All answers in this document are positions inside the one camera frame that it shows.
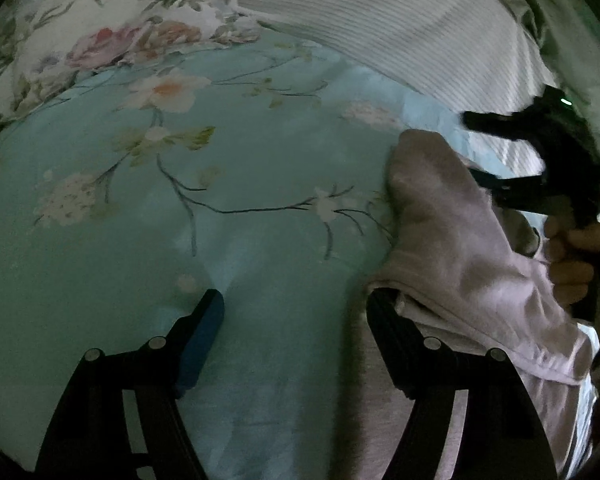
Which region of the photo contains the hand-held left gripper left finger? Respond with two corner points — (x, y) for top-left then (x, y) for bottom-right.
(35, 289), (226, 480)

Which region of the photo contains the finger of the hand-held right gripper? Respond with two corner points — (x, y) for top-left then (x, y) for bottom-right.
(467, 167), (551, 217)
(462, 102), (546, 157)

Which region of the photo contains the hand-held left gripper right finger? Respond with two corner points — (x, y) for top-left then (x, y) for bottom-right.
(366, 287), (562, 480)

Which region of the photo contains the grey small garment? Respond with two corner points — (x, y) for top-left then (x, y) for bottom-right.
(330, 129), (600, 480)

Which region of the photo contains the person's right hand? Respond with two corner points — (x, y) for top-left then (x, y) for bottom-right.
(544, 219), (600, 311)

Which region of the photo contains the teal floral bed sheet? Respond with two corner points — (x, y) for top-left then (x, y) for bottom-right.
(0, 35), (546, 480)

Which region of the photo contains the green ruffled pillow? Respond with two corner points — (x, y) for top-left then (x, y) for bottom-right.
(500, 0), (600, 92)

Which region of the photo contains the white striped pillow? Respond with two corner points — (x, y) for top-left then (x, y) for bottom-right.
(215, 0), (600, 182)

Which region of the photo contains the white floral pillow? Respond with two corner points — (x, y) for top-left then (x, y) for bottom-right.
(0, 0), (266, 126)

